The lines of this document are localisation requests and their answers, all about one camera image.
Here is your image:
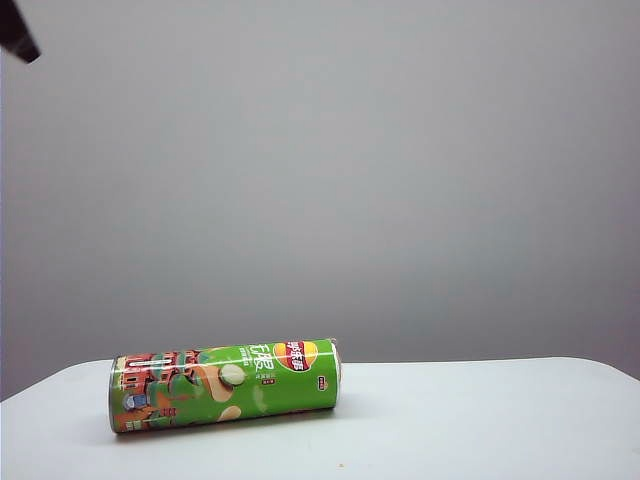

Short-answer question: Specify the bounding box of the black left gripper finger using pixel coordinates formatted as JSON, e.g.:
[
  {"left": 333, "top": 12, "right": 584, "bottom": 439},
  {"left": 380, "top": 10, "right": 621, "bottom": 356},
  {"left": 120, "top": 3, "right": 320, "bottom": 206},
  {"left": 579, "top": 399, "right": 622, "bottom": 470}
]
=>
[{"left": 0, "top": 0, "right": 42, "bottom": 65}]

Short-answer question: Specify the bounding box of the green potato chips tub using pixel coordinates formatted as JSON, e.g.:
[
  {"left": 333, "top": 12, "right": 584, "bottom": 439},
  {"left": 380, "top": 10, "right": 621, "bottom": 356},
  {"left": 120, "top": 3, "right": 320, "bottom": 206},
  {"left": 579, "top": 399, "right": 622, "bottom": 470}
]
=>
[{"left": 108, "top": 336, "right": 344, "bottom": 436}]

